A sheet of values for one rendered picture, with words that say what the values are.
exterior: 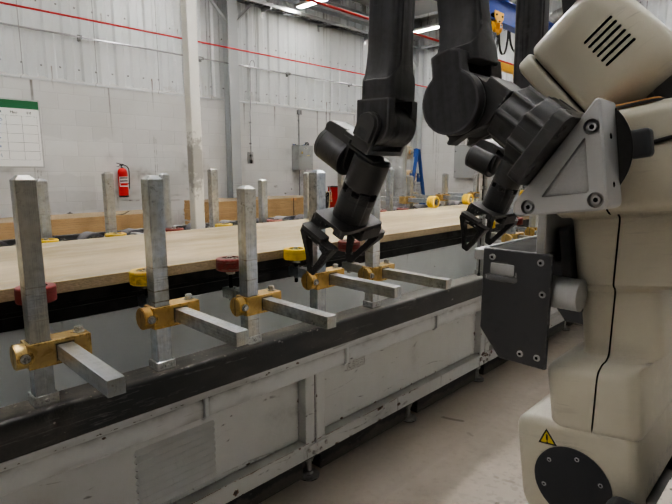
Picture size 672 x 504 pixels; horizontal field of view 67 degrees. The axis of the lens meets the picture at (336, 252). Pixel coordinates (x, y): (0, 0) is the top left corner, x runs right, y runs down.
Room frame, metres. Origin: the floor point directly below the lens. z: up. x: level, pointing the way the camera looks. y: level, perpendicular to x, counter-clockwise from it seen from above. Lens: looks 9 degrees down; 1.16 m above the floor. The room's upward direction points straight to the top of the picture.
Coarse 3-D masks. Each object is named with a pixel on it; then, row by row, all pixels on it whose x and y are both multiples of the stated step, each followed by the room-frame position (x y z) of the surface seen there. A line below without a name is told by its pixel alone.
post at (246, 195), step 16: (240, 192) 1.29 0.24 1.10; (240, 208) 1.29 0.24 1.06; (240, 224) 1.29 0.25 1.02; (240, 240) 1.30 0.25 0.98; (256, 240) 1.30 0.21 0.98; (240, 256) 1.30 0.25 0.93; (256, 256) 1.30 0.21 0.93; (240, 272) 1.30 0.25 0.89; (256, 272) 1.30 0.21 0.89; (240, 288) 1.30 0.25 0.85; (256, 288) 1.30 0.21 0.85; (256, 320) 1.30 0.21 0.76
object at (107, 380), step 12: (60, 348) 0.93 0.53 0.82; (72, 348) 0.93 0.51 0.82; (60, 360) 0.94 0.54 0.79; (72, 360) 0.89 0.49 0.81; (84, 360) 0.87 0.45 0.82; (96, 360) 0.87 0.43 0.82; (84, 372) 0.85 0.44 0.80; (96, 372) 0.81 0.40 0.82; (108, 372) 0.81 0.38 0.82; (96, 384) 0.81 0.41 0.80; (108, 384) 0.78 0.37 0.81; (120, 384) 0.79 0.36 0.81; (108, 396) 0.78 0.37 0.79
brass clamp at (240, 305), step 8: (240, 296) 1.29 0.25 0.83; (256, 296) 1.29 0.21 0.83; (264, 296) 1.31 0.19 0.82; (272, 296) 1.33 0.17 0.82; (280, 296) 1.35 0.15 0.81; (232, 304) 1.28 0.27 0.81; (240, 304) 1.26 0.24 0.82; (248, 304) 1.27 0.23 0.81; (256, 304) 1.29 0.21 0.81; (232, 312) 1.28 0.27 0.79; (240, 312) 1.26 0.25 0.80; (248, 312) 1.27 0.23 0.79; (256, 312) 1.29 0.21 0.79
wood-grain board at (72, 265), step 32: (256, 224) 2.39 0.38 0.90; (288, 224) 2.39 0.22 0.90; (384, 224) 2.39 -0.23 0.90; (416, 224) 2.39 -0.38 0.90; (448, 224) 2.39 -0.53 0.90; (0, 256) 1.49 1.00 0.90; (64, 256) 1.49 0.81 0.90; (96, 256) 1.49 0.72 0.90; (128, 256) 1.49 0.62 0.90; (192, 256) 1.49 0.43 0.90; (0, 288) 1.08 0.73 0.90; (64, 288) 1.16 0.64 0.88
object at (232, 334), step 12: (144, 300) 1.23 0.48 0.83; (180, 312) 1.11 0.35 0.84; (192, 312) 1.10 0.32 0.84; (192, 324) 1.07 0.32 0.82; (204, 324) 1.04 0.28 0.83; (216, 324) 1.01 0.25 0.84; (228, 324) 1.01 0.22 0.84; (216, 336) 1.00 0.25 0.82; (228, 336) 0.97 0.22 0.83; (240, 336) 0.96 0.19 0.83
